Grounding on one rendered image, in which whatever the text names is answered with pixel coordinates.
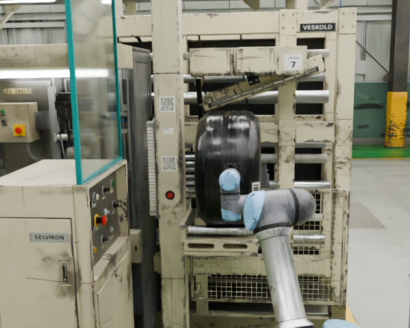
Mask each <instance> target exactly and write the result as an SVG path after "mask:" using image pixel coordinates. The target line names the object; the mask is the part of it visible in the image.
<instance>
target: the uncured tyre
mask: <svg viewBox="0 0 410 328"><path fill-rule="evenodd" d="M223 163H241V166H240V176H241V177H243V181H242V182H240V183H239V187H240V195H248V194H249V193H252V182H260V190H261V128H260V121H259V118H258V117H257V116H256V115H254V114H253V113H252V112H250V111H210V112H207V113H206V114H205V115H204V116H203V117H202V118H201V119H200V120H199V122H198V126H197V135H196V140H195V160H194V179H195V198H196V203H197V211H198V216H199V217H200V218H201V219H202V220H203V221H204V222H205V223H206V224H207V225H210V226H245V223H244V218H243V215H241V219H240V220H239V221H225V220H223V218H222V212H221V191H220V185H219V177H220V175H221V174H222V173H223Z"/></svg>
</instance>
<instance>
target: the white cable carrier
mask: <svg viewBox="0 0 410 328"><path fill-rule="evenodd" d="M146 123H147V124H155V120H153V121H147V122H146ZM147 127H149V128H147V130H148V131H147V133H149V134H147V137H148V138H147V140H149V141H147V143H149V144H147V146H148V156H149V157H148V159H149V160H148V162H149V164H148V165H149V167H148V168H149V170H148V172H149V173H148V175H149V177H148V178H149V180H148V181H149V184H150V185H149V187H150V189H149V191H150V192H149V194H150V195H149V196H150V211H158V204H157V177H156V176H157V174H156V173H157V171H156V170H157V167H156V149H155V148H156V146H155V145H156V143H155V141H156V140H155V138H156V136H155V135H156V134H155V132H156V131H155V126H147Z"/></svg>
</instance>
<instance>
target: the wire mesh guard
mask: <svg viewBox="0 0 410 328"><path fill-rule="evenodd" d="M261 190H264V191H266V190H274V189H268V188H261ZM304 190H306V191H308V192H315V200H316V192H317V193H326V196H327V193H331V203H332V193H344V197H343V205H337V201H338V200H337V194H336V205H326V200H325V205H322V206H325V220H315V214H314V220H309V230H310V221H314V225H313V226H314V235H304V233H303V235H299V229H298V235H296V236H298V239H294V226H293V239H289V240H293V249H292V250H293V255H298V257H299V255H303V258H304V255H308V260H309V255H311V254H309V251H319V255H318V256H319V264H320V256H324V265H316V266H324V267H325V266H329V269H330V266H340V265H335V264H334V265H330V256H341V260H332V261H341V270H331V271H341V273H340V284H335V275H334V280H333V281H334V284H324V280H326V279H324V272H323V279H319V270H324V269H314V268H313V269H302V270H308V271H309V270H313V279H305V280H313V289H311V290H331V289H324V285H334V292H335V285H340V294H327V295H340V303H335V301H334V296H333V301H329V296H328V301H318V300H317V301H313V299H314V298H313V296H312V298H302V299H307V301H303V304H304V305H343V298H344V262H345V243H346V206H347V189H304ZM326 206H336V210H332V211H343V215H342V225H315V221H341V220H326ZM337 206H343V210H337ZM320 214H321V194H320ZM330 216H331V214H330ZM315 226H342V230H325V231H330V235H315ZM331 231H342V235H341V236H342V240H336V235H335V240H331ZM299 236H303V254H299V240H302V239H299ZM304 236H330V240H311V241H330V245H325V246H330V247H331V246H335V251H336V246H342V250H341V251H342V254H341V255H330V251H331V250H325V248H324V250H320V245H319V250H309V237H308V250H304ZM294 240H298V254H294V250H295V249H294ZM331 241H335V245H331ZM336 241H342V245H336ZM313 246H315V244H313ZM304 251H308V254H304ZM320 251H324V255H320ZM325 251H329V255H325ZM261 255H263V254H261ZM325 256H329V265H325ZM193 258H198V257H196V255H195V257H193V255H190V272H191V301H211V302H233V303H272V300H271V299H267V297H266V299H257V293H270V292H257V283H264V282H257V279H267V278H257V269H265V268H257V259H262V258H257V257H256V258H252V257H251V258H247V257H246V258H237V259H246V263H232V260H231V263H227V262H226V263H225V264H231V267H215V268H226V269H227V268H231V277H225V278H231V286H217V276H216V286H212V282H213V281H212V273H228V272H212V263H218V262H216V256H215V262H201V256H200V262H194V263H200V268H202V267H201V263H211V272H206V273H211V281H202V277H201V281H197V272H199V271H197V266H196V267H195V268H196V271H193V268H194V267H193ZM205 259H207V257H205ZM220 259H222V258H221V257H220ZM226 259H227V257H226ZM247 259H251V268H247V264H248V263H247ZM252 259H256V268H252ZM313 261H315V259H313ZM232 264H246V268H243V269H246V277H232V268H236V267H232ZM262 264H263V263H261V265H262ZM205 268H207V267H205ZM247 269H251V282H247ZM252 269H256V278H252ZM314 270H318V279H314ZM193 272H196V281H194V274H193ZM241 273H242V272H241ZM261 274H267V273H261ZM298 275H311V274H298V266H297V278H298ZM328 276H330V274H328ZM206 277H207V276H205V278H206ZM232 278H246V282H244V283H246V287H237V279H236V296H232ZM252 279H256V282H252ZM314 280H318V289H314ZM319 280H323V284H321V285H323V289H319ZM194 282H196V288H197V282H201V290H194ZM202 282H211V291H207V290H206V295H203V296H206V297H202ZM225 283H227V281H226V282H225ZM247 283H251V287H247ZM252 283H256V287H252ZM302 285H304V284H303V283H302ZM307 285H309V283H308V284H307ZM212 287H216V291H212ZM217 287H231V296H227V297H231V298H222V292H226V291H217ZM237 288H246V299H237V297H244V296H237ZM247 288H251V299H247ZM252 288H256V292H255V293H256V299H252ZM300 289H306V288H300ZM194 291H201V297H199V298H198V299H197V298H194ZM207 292H211V293H212V292H216V295H207ZM217 292H221V295H217ZM207 296H216V298H207ZM217 296H221V298H217ZM232 297H236V299H232ZM308 299H312V301H308ZM323 300H324V298H323Z"/></svg>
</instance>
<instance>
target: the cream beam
mask: <svg viewBox="0 0 410 328"><path fill-rule="evenodd" d="M295 54H303V64H302V70H284V55H295ZM189 69H190V76H226V75H303V74H307V46H269V47H240V48H189Z"/></svg>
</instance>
